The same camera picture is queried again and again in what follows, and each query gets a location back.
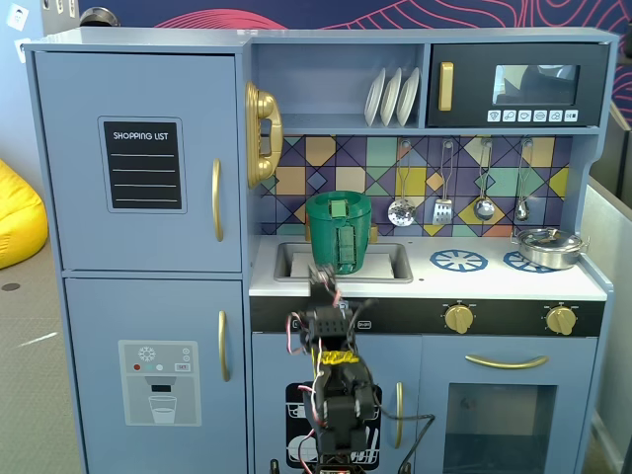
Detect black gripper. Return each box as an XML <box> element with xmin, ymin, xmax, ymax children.
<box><xmin>307</xmin><ymin>263</ymin><xmax>343</xmax><ymax>303</ymax></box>

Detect blue door with shopping list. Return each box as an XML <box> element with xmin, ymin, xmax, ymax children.
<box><xmin>33</xmin><ymin>51</ymin><xmax>243</xmax><ymax>273</ymax></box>

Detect blue dishwasher door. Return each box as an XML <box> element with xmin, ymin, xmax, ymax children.
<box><xmin>252</xmin><ymin>331</ymin><xmax>424</xmax><ymax>474</ymax></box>

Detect blue oven door with window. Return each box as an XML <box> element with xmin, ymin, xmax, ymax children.
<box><xmin>417</xmin><ymin>335</ymin><xmax>598</xmax><ymax>474</ymax></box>

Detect blue door with ice dispenser print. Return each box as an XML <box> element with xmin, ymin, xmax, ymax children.
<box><xmin>63</xmin><ymin>276</ymin><xmax>247</xmax><ymax>474</ymax></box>

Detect black toy microwave door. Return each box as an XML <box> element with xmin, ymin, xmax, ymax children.
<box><xmin>427</xmin><ymin>42</ymin><xmax>611</xmax><ymax>129</ymax></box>

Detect grey toy sink basin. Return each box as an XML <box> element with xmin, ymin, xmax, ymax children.
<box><xmin>274</xmin><ymin>241</ymin><xmax>414</xmax><ymax>284</ymax></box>

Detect green plastic bucket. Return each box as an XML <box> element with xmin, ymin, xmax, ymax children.
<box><xmin>304</xmin><ymin>191</ymin><xmax>372</xmax><ymax>276</ymax></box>

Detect metal slotted skimmer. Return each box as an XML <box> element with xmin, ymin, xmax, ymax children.
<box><xmin>387</xmin><ymin>140</ymin><xmax>417</xmax><ymax>227</ymax></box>

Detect metal slotted spatula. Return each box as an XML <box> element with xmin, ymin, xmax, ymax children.
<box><xmin>433</xmin><ymin>140</ymin><xmax>454</xmax><ymax>226</ymax></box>

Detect gold stove knob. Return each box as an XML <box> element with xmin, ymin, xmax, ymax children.
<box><xmin>545</xmin><ymin>305</ymin><xmax>578</xmax><ymax>337</ymax></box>
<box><xmin>443</xmin><ymin>304</ymin><xmax>476</xmax><ymax>336</ymax></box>

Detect metal toy ladle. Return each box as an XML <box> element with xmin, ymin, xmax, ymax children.
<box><xmin>472</xmin><ymin>138</ymin><xmax>497</xmax><ymax>222</ymax></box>

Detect gold toy telephone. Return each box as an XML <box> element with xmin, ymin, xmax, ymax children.
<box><xmin>245</xmin><ymin>81</ymin><xmax>284</xmax><ymax>190</ymax></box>

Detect white toy plate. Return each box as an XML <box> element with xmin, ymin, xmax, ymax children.
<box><xmin>379</xmin><ymin>67</ymin><xmax>404</xmax><ymax>127</ymax></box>
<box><xmin>363</xmin><ymin>67</ymin><xmax>387</xmax><ymax>127</ymax></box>
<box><xmin>396</xmin><ymin>67</ymin><xmax>422</xmax><ymax>127</ymax></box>

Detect metal toy spoon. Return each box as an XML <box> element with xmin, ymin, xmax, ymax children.
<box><xmin>514</xmin><ymin>138</ymin><xmax>534</xmax><ymax>222</ymax></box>

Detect steel pot with lid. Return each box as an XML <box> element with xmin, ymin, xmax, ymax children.
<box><xmin>511</xmin><ymin>226</ymin><xmax>592</xmax><ymax>272</ymax></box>

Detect blue toy play kitchen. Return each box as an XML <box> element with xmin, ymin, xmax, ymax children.
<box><xmin>22</xmin><ymin>27</ymin><xmax>621</xmax><ymax>474</ymax></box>

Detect grey partition panel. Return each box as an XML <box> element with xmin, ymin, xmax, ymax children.
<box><xmin>582</xmin><ymin>103</ymin><xmax>632</xmax><ymax>470</ymax></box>

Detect yellow bean bag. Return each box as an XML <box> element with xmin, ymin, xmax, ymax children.
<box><xmin>0</xmin><ymin>158</ymin><xmax>49</xmax><ymax>271</ymax></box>

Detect gold curved shopping-list door handle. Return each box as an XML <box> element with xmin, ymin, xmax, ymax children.
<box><xmin>211</xmin><ymin>158</ymin><xmax>225</xmax><ymax>243</ymax></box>

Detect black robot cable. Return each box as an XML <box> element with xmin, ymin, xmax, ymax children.
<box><xmin>377</xmin><ymin>413</ymin><xmax>436</xmax><ymax>474</ymax></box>

